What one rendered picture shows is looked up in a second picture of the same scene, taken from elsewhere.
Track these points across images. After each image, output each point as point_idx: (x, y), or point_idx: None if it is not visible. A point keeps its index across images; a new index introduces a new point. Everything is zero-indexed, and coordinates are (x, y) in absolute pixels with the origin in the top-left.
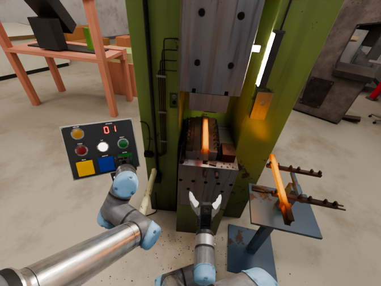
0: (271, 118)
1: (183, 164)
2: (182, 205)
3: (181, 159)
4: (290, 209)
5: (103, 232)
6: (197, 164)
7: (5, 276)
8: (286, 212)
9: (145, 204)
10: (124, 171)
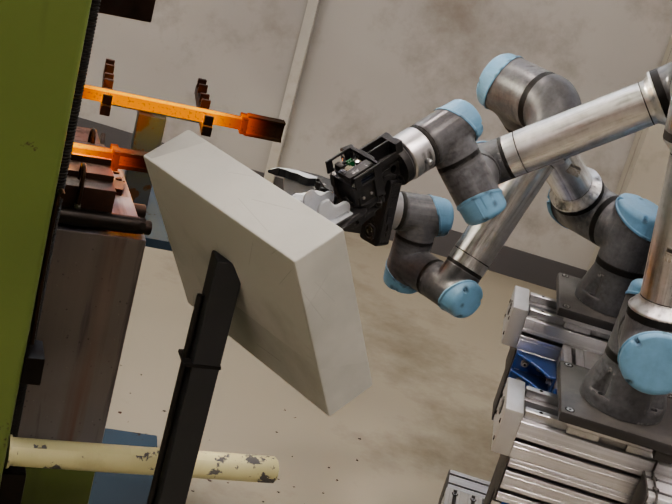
0: None
1: (143, 233)
2: None
3: (140, 217)
4: (258, 115)
5: (550, 122)
6: (128, 211)
7: (655, 70)
8: (269, 120)
9: (207, 451)
10: (445, 109)
